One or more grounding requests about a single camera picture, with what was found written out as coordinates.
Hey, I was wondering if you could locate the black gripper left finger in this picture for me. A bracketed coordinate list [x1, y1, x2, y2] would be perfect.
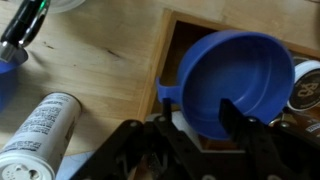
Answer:
[70, 99, 214, 180]

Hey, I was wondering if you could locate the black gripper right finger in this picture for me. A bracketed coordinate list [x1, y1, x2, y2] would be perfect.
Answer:
[216, 98, 320, 180]

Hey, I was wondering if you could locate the blue plastic bowl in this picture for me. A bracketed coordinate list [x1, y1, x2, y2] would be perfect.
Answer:
[155, 29, 296, 141]

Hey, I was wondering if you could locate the wooden tray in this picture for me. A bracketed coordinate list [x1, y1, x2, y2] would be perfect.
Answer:
[136, 8, 320, 153]

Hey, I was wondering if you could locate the round tin with label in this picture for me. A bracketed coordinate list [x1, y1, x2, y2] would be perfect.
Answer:
[287, 59, 320, 113]

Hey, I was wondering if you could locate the white spice shaker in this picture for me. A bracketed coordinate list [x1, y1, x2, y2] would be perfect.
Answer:
[0, 92, 83, 180]

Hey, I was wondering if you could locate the blue plastic cup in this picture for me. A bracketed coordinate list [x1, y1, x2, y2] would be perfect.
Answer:
[0, 59, 22, 113]

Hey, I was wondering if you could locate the clear glass bowl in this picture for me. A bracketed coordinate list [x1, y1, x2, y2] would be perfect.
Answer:
[46, 0, 87, 15]

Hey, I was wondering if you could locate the black handled utensil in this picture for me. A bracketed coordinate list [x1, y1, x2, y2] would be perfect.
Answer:
[0, 0, 52, 65]

